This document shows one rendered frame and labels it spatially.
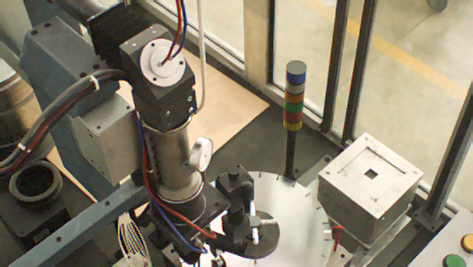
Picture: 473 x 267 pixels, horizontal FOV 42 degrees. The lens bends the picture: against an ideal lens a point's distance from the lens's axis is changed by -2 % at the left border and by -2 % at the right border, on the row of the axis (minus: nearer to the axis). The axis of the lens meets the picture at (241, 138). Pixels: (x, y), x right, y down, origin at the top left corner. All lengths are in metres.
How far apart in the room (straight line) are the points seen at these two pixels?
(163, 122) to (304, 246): 0.61
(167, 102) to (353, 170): 0.80
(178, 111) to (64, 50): 0.19
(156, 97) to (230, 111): 1.05
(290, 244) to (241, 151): 0.47
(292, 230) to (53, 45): 0.68
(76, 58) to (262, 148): 0.94
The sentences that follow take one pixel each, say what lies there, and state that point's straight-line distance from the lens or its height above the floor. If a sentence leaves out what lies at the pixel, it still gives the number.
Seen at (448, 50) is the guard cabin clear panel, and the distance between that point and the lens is 1.33.
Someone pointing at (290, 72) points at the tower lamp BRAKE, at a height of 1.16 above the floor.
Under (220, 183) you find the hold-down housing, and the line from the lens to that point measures 1.04.
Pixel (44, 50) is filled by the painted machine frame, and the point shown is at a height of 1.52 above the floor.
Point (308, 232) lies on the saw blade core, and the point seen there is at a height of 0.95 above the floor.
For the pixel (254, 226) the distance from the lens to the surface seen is 1.28.
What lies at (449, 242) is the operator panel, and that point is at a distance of 1.45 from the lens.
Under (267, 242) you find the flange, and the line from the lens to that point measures 1.31.
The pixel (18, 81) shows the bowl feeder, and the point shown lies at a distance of 1.53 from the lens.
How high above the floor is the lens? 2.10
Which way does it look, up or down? 51 degrees down
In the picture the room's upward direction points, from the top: 2 degrees counter-clockwise
